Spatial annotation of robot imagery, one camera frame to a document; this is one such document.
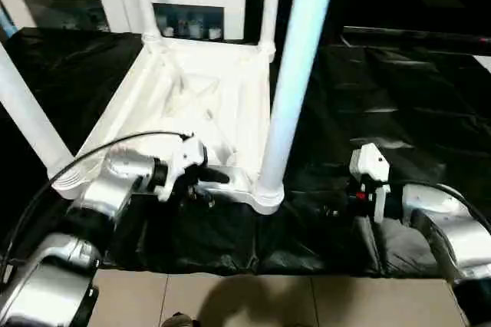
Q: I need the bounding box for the black plastic mat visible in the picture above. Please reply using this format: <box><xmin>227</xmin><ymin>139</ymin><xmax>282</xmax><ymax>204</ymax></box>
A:
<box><xmin>0</xmin><ymin>27</ymin><xmax>491</xmax><ymax>278</ymax></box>

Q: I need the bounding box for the grey robot torso piece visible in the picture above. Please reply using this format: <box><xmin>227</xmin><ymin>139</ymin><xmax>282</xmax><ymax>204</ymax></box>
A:
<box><xmin>163</xmin><ymin>313</ymin><xmax>200</xmax><ymax>327</ymax></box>

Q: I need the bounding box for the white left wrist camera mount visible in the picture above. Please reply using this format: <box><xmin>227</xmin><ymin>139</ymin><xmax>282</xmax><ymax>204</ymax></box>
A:
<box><xmin>157</xmin><ymin>133</ymin><xmax>210</xmax><ymax>202</ymax></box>

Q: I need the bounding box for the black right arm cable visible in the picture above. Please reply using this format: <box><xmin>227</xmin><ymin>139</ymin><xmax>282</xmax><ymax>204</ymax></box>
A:
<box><xmin>387</xmin><ymin>180</ymin><xmax>491</xmax><ymax>228</ymax></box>

